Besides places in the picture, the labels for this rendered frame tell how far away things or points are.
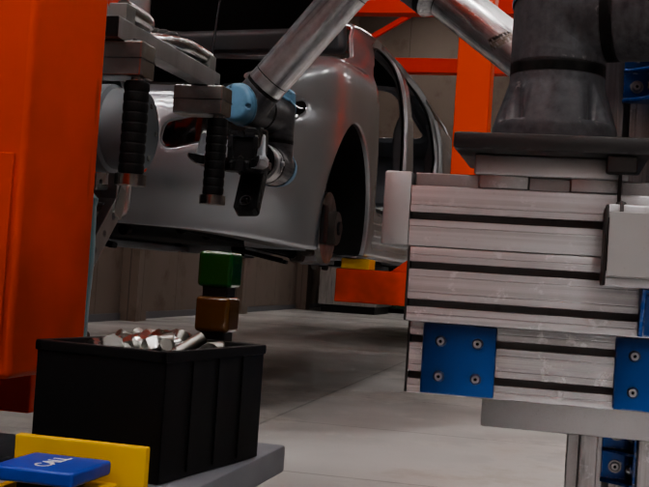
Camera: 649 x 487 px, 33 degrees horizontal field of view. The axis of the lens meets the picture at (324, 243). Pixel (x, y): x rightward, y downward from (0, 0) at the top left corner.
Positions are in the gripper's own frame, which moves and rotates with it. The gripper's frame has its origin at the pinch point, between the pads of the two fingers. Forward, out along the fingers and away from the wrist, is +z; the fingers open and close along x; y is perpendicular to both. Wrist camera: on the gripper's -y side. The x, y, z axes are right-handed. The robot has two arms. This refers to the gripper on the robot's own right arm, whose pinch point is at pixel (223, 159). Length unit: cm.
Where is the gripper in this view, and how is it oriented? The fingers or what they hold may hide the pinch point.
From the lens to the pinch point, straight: 194.2
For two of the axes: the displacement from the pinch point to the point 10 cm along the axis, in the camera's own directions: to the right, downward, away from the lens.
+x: 9.7, 0.6, -2.4
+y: 0.7, -10.0, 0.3
